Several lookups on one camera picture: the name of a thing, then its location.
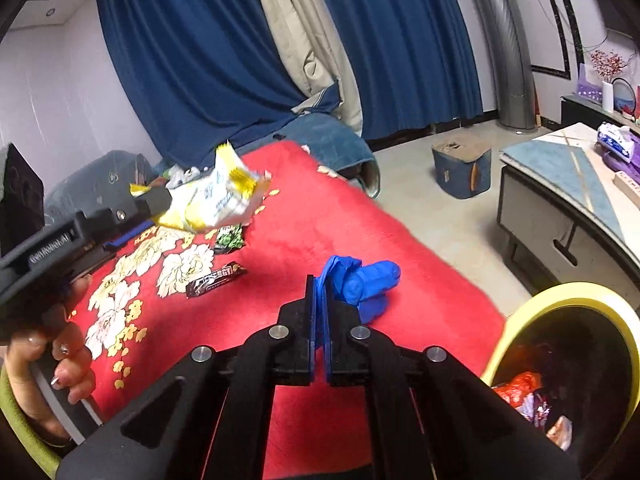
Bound purple box on cabinet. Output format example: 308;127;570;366
576;64;602;104

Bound red floral blanket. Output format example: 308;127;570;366
64;138;508;480

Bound silver tower air conditioner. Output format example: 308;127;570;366
474;0;536;131

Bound stuffed toys pile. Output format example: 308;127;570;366
150;165;210;191

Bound yellow rim trash bin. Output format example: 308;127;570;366
482;282;639;478

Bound yellow white snack bag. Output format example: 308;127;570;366
152;143;271;233

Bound black energy bar wrapper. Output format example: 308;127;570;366
186;261;247;298

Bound blue rubber glove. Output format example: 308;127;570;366
314;256;401;324

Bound dark blue curtain left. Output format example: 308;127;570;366
96;0;338;167

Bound beige curtain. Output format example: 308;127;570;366
260;0;363;136

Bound black tv cabinet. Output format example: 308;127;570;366
561;94;639;133

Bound purple cloth on table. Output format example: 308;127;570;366
602;134;640;186

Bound blue storage stool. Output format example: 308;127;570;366
432;133;491;200

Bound red plastic bag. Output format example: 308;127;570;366
492;372;542;408

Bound colourful picture frame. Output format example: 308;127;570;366
612;77;639;120

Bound green black snack wrapper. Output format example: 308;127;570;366
214;224;245;255

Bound dark blue curtain right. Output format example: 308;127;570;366
324;0;483;141

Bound dark blue curtain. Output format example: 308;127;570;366
324;0;483;141
96;0;338;167

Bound green left sleeve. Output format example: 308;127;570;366
1;368;61;479

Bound blue sofa cover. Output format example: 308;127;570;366
235;113;381;198

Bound tissue pack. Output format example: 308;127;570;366
597;122;636;162

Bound white vase red flowers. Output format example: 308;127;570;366
590;49;628;113

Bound left hand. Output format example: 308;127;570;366
3;273;98;441

